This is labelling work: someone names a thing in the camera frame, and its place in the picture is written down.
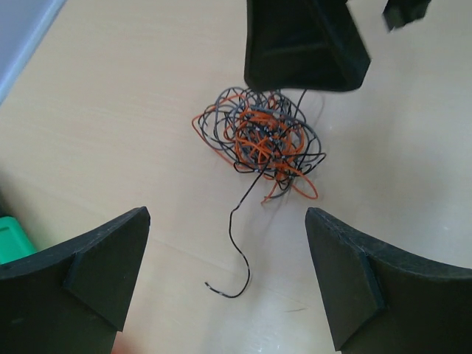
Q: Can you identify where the black white striped cable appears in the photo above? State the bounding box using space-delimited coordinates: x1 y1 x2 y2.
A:
204 88 327 299

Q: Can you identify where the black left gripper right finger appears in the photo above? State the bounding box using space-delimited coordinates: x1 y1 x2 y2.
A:
305 208 471 353

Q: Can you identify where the green plastic bin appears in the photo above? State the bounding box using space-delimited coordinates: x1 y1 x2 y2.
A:
0 216 37 265

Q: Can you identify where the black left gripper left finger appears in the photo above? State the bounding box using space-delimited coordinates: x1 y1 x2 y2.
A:
1 206 150 353

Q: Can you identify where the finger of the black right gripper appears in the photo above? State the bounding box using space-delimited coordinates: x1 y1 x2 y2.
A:
244 0 371 92
382 0 431 32

